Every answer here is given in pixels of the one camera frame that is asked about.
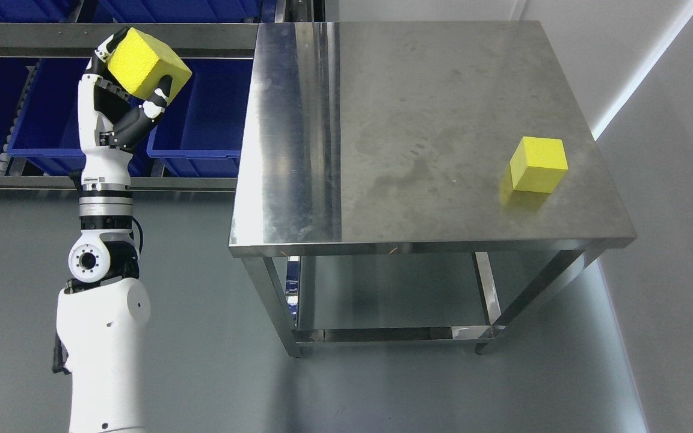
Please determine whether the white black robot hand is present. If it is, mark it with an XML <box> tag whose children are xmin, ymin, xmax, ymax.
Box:
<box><xmin>72</xmin><ymin>27</ymin><xmax>173</xmax><ymax>190</ymax></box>

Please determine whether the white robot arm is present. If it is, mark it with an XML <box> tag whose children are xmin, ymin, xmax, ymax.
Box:
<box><xmin>52</xmin><ymin>175</ymin><xmax>151</xmax><ymax>432</ymax></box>

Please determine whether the stainless steel table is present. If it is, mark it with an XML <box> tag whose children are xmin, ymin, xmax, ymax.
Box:
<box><xmin>228</xmin><ymin>21</ymin><xmax>637</xmax><ymax>357</ymax></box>

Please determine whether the yellow foam block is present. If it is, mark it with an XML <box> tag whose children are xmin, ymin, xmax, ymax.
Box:
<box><xmin>108</xmin><ymin>28</ymin><xmax>192</xmax><ymax>99</ymax></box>
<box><xmin>510</xmin><ymin>135</ymin><xmax>568</xmax><ymax>194</ymax></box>

